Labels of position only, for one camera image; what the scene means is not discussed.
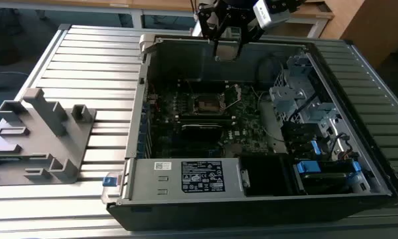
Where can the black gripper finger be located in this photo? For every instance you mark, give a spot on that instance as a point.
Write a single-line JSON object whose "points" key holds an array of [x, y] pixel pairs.
{"points": [[208, 25], [252, 30]]}

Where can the silver-topped CPU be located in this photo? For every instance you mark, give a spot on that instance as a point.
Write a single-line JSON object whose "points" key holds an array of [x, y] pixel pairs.
{"points": [[227, 51]]}

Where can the thin metal locking lever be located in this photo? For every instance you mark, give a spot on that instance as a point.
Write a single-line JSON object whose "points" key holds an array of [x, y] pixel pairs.
{"points": [[191, 87]]}

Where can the CPU socket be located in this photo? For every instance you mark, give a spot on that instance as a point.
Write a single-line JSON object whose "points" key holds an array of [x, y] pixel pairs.
{"points": [[207, 104]]}

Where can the silver metal drive cage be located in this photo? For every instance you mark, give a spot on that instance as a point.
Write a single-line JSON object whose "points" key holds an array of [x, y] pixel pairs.
{"points": [[282, 93]]}

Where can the wooden cabinet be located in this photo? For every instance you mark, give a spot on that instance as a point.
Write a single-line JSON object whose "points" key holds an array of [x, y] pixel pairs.
{"points": [[379, 25]]}

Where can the green motherboard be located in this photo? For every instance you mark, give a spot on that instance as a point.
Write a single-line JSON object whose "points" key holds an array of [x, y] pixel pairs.
{"points": [[246, 124]]}

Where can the black disk bay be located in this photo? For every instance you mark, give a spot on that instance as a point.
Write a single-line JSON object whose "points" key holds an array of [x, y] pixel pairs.
{"points": [[299, 130]]}

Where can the installed RAM stick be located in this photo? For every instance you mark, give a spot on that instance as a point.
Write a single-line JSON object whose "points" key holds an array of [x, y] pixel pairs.
{"points": [[203, 133]]}

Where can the finned metal chipset heatsink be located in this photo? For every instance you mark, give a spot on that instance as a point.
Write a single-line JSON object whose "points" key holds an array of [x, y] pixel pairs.
{"points": [[234, 149]]}

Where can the blue bay latch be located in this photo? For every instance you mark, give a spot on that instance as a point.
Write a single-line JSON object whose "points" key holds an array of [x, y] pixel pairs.
{"points": [[315, 147]]}

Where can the blue disk carrier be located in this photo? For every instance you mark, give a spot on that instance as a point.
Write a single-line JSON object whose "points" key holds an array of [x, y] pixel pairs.
{"points": [[307, 166]]}

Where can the white barcode sticker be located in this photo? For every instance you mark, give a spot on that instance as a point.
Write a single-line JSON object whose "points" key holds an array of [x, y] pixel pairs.
{"points": [[162, 165]]}

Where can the black plastic fan housing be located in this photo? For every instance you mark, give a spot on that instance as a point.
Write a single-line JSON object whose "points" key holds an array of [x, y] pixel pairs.
{"points": [[268, 174]]}

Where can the black power supply label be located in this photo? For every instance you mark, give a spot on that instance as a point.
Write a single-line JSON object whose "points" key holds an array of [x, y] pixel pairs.
{"points": [[203, 176]]}

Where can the black office chair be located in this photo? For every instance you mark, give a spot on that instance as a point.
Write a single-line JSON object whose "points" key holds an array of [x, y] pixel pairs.
{"points": [[3, 49]]}

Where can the black hard disk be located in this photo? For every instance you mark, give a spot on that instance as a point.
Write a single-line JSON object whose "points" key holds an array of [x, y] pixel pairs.
{"points": [[322, 183]]}

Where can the silver power supply unit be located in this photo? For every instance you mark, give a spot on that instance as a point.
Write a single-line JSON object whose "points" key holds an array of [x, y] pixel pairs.
{"points": [[143, 184]]}

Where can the grey parts rack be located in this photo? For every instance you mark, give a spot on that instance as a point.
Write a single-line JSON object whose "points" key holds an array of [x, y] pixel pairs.
{"points": [[37, 139]]}

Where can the blue case latch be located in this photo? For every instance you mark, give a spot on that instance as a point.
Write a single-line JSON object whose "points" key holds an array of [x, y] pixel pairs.
{"points": [[110, 181]]}

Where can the black PC case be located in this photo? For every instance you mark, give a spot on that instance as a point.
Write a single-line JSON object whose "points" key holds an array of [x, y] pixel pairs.
{"points": [[219, 214]]}

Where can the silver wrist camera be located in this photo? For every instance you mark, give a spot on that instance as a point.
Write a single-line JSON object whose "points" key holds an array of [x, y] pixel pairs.
{"points": [[272, 15]]}

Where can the wooden desk white frame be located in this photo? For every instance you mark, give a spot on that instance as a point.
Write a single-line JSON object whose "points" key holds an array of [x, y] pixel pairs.
{"points": [[312, 13], [54, 2]]}

